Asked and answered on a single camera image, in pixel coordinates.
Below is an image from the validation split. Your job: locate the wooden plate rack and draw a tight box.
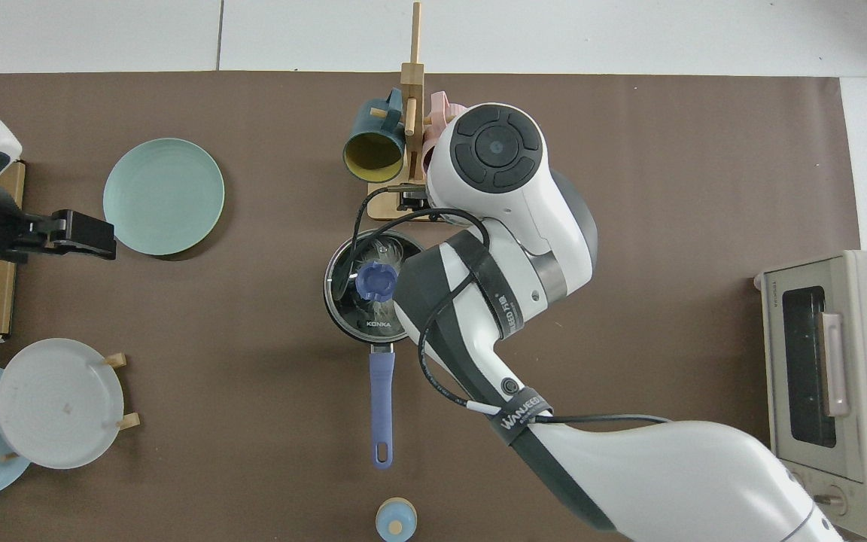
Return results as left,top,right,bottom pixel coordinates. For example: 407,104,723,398
0,352,141,461

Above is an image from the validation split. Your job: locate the wooden cup stand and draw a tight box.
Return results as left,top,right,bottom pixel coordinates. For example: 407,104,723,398
368,2,466,221

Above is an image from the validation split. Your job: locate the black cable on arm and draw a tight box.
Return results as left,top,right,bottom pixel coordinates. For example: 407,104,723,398
328,183,671,422

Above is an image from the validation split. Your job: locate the black pot with blue handle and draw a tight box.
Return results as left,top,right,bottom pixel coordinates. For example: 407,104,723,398
324,230,428,470

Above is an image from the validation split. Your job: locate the pale grey plate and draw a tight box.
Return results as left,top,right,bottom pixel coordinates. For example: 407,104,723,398
0,338,125,470

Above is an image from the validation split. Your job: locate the teal round plate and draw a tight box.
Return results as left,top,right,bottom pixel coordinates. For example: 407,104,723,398
102,138,226,257

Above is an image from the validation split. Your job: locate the glass lid with blue knob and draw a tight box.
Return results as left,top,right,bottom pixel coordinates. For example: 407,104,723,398
325,231,427,343

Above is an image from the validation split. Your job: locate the pink ribbed cup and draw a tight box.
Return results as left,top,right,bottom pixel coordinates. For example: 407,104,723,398
420,91,472,174

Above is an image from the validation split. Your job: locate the brown table cloth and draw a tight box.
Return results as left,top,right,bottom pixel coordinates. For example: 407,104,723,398
0,72,862,542

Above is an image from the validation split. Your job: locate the small blue round thing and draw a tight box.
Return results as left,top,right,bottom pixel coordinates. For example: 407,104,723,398
375,498,418,541

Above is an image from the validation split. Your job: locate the dark teal cup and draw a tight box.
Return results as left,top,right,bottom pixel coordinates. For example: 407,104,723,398
342,88,408,182

